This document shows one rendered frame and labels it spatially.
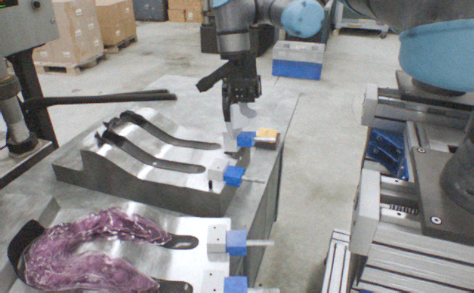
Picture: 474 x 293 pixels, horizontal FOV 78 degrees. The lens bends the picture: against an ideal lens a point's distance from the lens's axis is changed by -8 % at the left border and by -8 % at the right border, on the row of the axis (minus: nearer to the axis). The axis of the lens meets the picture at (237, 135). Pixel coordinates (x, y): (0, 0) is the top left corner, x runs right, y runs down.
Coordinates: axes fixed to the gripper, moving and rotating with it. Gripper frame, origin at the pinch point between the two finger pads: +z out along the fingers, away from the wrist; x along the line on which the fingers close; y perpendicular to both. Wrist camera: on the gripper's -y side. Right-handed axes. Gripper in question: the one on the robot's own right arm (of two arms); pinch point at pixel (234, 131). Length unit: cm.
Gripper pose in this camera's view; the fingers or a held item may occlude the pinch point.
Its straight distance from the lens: 82.3
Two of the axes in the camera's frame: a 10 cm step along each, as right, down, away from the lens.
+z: 0.9, 9.3, 3.4
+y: 9.5, 0.2, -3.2
